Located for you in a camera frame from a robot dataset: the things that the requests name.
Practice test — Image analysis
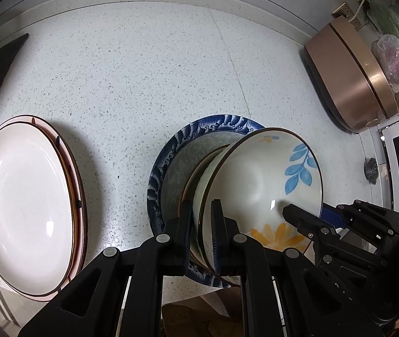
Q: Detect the green bowl blue leaf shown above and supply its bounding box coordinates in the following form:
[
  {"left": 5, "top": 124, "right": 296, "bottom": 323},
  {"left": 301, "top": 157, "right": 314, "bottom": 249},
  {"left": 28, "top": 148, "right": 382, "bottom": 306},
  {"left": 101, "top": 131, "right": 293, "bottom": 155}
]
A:
[{"left": 193, "top": 128, "right": 324, "bottom": 273}]

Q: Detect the white bowl gold rim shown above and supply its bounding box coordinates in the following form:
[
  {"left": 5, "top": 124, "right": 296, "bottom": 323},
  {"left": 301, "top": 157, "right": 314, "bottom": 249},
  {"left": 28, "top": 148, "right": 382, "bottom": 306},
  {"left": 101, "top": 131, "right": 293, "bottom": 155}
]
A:
[{"left": 178, "top": 144, "right": 232, "bottom": 267}]

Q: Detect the patterned plate front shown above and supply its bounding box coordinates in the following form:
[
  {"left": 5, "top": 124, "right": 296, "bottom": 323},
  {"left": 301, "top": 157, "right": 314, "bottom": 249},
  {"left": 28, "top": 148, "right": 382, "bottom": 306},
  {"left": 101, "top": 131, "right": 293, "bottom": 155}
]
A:
[{"left": 0, "top": 115, "right": 88, "bottom": 302}]

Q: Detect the orange rimmed white dish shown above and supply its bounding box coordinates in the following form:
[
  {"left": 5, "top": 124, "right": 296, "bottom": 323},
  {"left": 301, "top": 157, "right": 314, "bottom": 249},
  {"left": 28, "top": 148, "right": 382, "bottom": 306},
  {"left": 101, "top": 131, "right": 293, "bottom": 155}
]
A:
[{"left": 0, "top": 122, "right": 75, "bottom": 297}]

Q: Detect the blue white porcelain bowl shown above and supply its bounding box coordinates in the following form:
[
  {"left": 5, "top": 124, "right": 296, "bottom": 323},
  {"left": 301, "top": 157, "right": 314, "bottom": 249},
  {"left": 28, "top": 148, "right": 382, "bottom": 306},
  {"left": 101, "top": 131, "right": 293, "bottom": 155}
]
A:
[{"left": 146, "top": 113, "right": 267, "bottom": 288}]

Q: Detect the steel wool scrubber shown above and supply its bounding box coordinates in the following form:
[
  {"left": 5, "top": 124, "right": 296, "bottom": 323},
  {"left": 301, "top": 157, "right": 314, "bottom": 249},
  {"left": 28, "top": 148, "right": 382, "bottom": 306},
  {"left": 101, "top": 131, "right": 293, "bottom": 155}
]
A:
[{"left": 364, "top": 158, "right": 379, "bottom": 185}]

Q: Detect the rose gold rice cooker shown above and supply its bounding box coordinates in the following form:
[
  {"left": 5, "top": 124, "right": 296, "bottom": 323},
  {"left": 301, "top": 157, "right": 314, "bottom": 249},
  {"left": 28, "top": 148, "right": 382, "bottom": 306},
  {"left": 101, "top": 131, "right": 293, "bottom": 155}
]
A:
[{"left": 304, "top": 16, "right": 399, "bottom": 133}]

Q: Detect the plastic bag of vegetables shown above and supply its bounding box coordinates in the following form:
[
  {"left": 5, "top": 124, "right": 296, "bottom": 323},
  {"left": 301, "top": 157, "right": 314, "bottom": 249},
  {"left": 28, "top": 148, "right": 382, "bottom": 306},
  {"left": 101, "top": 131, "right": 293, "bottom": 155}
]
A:
[{"left": 368, "top": 2, "right": 399, "bottom": 112}]

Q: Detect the wall power outlet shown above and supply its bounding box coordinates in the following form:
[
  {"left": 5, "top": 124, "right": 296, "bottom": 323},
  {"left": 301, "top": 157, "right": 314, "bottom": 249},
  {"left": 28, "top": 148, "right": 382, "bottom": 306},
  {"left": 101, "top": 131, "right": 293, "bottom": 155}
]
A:
[{"left": 331, "top": 2, "right": 362, "bottom": 31}]

